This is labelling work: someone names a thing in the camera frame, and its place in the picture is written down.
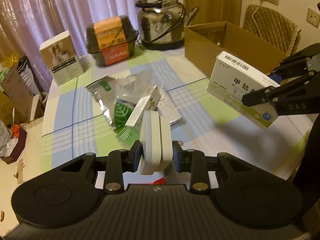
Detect white product carton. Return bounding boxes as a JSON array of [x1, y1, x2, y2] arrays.
[[39, 30, 85, 86]]

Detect white green medicine box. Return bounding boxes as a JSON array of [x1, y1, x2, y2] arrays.
[[207, 51, 280, 129]]

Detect stainless steel kettle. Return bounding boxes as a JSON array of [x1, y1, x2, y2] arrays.
[[135, 0, 200, 50]]

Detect brown cardboard box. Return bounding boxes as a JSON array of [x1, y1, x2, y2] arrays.
[[184, 22, 287, 77]]

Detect checked tablecloth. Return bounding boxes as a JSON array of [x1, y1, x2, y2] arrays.
[[41, 46, 316, 178]]

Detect white crumpled bag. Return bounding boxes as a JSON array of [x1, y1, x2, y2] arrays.
[[0, 120, 11, 158]]

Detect black orange instant meal bowl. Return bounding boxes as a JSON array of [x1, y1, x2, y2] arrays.
[[86, 15, 138, 67]]

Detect clear plastic packaging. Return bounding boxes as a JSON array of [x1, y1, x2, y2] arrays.
[[116, 70, 154, 104]]

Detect dark red tray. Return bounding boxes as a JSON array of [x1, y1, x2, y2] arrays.
[[1, 125, 27, 164]]

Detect white power cable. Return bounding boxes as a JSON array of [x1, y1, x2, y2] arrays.
[[252, 0, 266, 26]]

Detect white wall data socket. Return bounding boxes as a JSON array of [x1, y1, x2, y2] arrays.
[[306, 8, 319, 28]]

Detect white dinosaur medicine box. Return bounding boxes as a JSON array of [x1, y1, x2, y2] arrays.
[[125, 86, 161, 129]]

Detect quilted brown chair cover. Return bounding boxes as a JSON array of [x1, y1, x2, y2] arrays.
[[242, 4, 301, 56]]

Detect white twin-pack box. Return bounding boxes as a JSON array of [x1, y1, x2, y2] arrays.
[[140, 111, 173, 175]]

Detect white remote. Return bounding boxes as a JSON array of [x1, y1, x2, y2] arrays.
[[157, 86, 185, 126]]

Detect purple curtain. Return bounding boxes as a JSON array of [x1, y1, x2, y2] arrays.
[[1, 0, 138, 92]]

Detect silver green foil pouch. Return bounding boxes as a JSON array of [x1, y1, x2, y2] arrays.
[[86, 76, 139, 146]]

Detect yellow plastic bag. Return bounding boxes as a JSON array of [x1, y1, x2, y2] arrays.
[[1, 53, 20, 68]]

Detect brown cardboard carton on floor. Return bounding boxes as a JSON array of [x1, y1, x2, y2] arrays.
[[1, 67, 44, 125]]

